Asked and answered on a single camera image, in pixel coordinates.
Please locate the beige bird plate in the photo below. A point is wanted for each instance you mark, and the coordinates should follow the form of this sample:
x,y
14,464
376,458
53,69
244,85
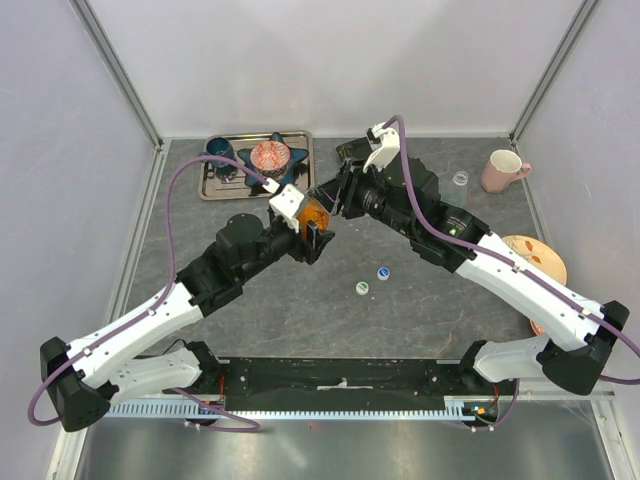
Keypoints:
x,y
539,254

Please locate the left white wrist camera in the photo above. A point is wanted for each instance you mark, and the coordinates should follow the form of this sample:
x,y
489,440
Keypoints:
x,y
286,201

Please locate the green white bottle cap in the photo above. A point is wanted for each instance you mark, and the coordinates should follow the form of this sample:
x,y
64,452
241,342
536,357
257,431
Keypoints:
x,y
362,288

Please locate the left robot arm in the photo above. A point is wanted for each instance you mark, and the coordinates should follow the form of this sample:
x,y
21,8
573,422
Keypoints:
x,y
86,377

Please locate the black floral rectangular plate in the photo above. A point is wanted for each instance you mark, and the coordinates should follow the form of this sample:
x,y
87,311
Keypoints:
x,y
357,150

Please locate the red white patterned bowl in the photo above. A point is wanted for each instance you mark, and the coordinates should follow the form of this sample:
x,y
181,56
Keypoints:
x,y
536,329

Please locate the orange patterned bowl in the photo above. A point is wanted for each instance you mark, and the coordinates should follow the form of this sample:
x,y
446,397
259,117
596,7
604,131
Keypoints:
x,y
270,156

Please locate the right aluminium frame post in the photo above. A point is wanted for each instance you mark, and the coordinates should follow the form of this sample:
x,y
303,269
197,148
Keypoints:
x,y
568,41

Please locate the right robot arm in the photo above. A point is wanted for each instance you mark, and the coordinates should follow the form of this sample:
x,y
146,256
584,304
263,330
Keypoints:
x,y
578,334

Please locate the blue white bottle cap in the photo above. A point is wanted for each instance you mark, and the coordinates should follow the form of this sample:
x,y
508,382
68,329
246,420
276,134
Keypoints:
x,y
383,273

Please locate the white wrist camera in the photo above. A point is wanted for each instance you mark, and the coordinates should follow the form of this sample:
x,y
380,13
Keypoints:
x,y
385,146
286,201

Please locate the clear Pocari Sweat bottle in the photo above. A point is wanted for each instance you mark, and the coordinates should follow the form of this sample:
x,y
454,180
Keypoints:
x,y
454,190

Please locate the left aluminium frame post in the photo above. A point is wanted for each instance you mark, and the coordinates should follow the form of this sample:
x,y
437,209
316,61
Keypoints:
x,y
98,35

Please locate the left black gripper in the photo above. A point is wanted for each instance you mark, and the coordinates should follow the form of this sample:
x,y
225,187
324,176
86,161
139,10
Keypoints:
x,y
317,241

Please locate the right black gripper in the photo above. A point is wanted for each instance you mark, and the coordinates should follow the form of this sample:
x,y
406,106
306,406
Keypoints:
x,y
344,188

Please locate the orange juice bottle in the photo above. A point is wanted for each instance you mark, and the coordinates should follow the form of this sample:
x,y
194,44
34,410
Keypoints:
x,y
312,211

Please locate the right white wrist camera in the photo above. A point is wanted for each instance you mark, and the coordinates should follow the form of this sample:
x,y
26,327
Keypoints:
x,y
385,146

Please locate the blue mug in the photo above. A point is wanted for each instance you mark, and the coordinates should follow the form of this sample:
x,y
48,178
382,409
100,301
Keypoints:
x,y
221,147

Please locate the pink mug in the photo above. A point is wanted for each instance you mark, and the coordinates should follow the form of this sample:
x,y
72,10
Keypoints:
x,y
502,169

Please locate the aluminium frame post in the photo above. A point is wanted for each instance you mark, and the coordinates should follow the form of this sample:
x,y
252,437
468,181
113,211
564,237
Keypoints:
x,y
98,35
568,41

